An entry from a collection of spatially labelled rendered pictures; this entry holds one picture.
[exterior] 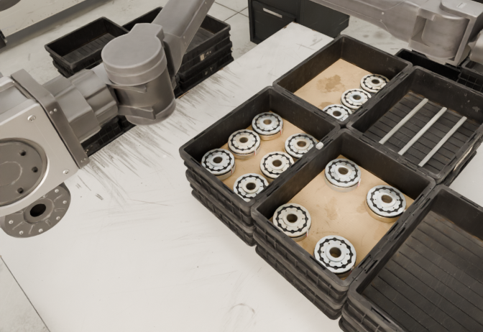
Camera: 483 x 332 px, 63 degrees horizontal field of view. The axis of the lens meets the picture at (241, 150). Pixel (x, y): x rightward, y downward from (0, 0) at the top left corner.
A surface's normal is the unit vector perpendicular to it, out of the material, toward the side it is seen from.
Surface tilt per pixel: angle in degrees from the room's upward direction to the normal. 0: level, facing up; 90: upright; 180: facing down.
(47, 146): 90
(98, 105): 76
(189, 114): 0
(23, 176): 90
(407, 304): 0
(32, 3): 90
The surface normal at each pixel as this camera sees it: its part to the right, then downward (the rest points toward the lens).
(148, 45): -0.07, -0.66
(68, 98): 0.34, -0.27
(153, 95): 0.50, 0.62
